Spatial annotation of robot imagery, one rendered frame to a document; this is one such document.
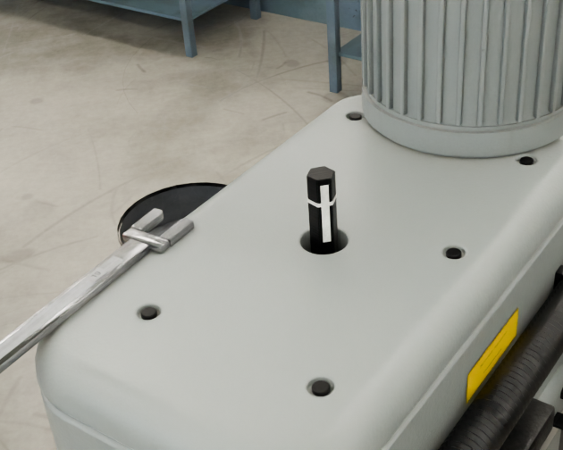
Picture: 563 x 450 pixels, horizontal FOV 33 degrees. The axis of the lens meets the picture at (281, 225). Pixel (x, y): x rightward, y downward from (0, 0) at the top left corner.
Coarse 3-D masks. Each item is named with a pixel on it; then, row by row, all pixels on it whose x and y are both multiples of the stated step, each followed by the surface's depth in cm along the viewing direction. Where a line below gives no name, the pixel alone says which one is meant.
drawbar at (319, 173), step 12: (312, 168) 70; (324, 168) 70; (312, 180) 69; (324, 180) 69; (312, 192) 70; (312, 204) 70; (336, 204) 71; (312, 216) 71; (336, 216) 72; (312, 228) 72; (336, 228) 72; (312, 240) 72; (336, 240) 73; (312, 252) 73; (324, 252) 72; (336, 252) 73
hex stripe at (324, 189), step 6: (324, 186) 69; (324, 192) 69; (324, 198) 70; (324, 204) 70; (324, 210) 70; (324, 216) 70; (324, 222) 71; (324, 228) 71; (330, 228) 71; (324, 234) 71; (330, 234) 71; (324, 240) 72; (330, 240) 72
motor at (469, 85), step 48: (384, 0) 78; (432, 0) 75; (480, 0) 74; (528, 0) 73; (384, 48) 81; (432, 48) 77; (480, 48) 76; (528, 48) 76; (384, 96) 84; (432, 96) 79; (480, 96) 78; (528, 96) 79; (432, 144) 81; (480, 144) 80; (528, 144) 81
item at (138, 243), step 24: (144, 216) 76; (144, 240) 73; (168, 240) 73; (120, 264) 71; (72, 288) 69; (96, 288) 69; (48, 312) 66; (72, 312) 67; (24, 336) 64; (0, 360) 63
